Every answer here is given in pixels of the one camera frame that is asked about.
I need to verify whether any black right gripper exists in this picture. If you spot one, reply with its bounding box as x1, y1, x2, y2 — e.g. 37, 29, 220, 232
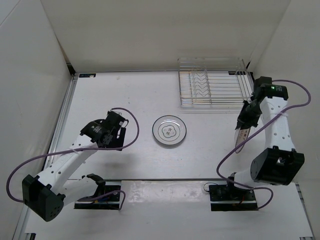
235, 100, 262, 132

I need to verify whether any white plate orange sunburst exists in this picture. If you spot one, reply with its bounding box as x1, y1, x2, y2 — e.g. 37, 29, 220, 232
234, 128, 251, 154

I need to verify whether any white plate green flower outline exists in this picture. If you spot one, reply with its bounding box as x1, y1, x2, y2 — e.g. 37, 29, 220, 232
151, 115, 187, 149

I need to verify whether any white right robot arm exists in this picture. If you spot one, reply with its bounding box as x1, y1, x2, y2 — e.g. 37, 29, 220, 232
100, 82, 295, 200

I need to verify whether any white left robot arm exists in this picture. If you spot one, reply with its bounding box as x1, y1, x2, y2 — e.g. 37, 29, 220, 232
22, 111, 127, 222

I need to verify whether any clear acrylic dish rack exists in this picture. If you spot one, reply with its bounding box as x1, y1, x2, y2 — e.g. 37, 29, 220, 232
177, 57, 253, 113

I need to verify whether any small label sticker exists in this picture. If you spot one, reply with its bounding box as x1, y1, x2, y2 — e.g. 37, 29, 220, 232
78, 73, 96, 78

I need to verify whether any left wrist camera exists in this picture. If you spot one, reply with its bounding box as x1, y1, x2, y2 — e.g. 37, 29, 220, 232
107, 109, 126, 126

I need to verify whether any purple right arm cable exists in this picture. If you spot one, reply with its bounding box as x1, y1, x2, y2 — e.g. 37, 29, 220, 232
216, 78, 313, 210

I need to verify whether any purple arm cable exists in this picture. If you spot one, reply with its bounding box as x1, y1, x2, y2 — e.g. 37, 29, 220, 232
216, 78, 313, 210
6, 106, 141, 211

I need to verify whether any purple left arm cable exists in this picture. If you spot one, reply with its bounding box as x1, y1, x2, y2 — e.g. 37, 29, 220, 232
6, 106, 141, 211

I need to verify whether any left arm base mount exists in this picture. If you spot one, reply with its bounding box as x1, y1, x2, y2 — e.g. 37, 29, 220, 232
73, 181, 126, 211

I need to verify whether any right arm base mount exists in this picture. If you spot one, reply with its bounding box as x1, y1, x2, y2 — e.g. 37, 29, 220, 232
203, 182, 258, 212

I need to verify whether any aluminium table edge rail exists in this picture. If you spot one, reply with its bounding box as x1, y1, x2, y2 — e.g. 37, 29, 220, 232
12, 73, 79, 240

